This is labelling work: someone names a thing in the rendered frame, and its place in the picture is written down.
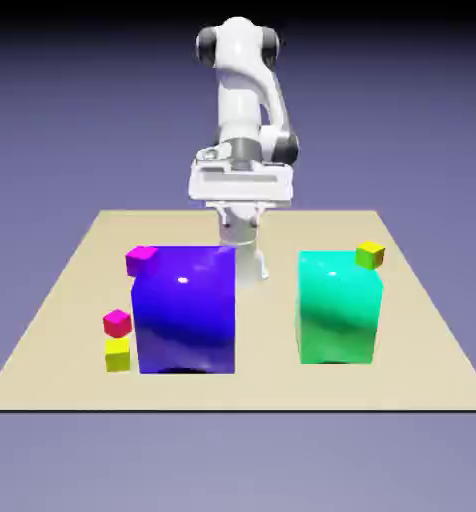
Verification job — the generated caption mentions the small yellow-green cube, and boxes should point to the small yellow-green cube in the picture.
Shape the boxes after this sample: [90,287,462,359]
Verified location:
[354,240,387,271]

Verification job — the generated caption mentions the small red cube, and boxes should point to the small red cube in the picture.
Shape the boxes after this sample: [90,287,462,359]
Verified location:
[102,308,134,340]

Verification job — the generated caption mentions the small magenta cube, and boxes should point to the small magenta cube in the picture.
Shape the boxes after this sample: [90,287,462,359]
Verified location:
[124,244,160,278]

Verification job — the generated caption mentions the large green box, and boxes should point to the large green box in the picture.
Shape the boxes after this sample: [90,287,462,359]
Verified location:
[296,249,385,366]

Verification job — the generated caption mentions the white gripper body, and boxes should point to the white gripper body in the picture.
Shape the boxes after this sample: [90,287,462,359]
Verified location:
[187,158,296,211]

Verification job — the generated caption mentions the large blue box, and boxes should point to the large blue box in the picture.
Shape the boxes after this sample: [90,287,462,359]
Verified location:
[129,244,238,376]

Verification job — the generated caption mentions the small yellow cube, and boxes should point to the small yellow cube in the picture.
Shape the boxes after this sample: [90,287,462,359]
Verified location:
[103,336,132,374]

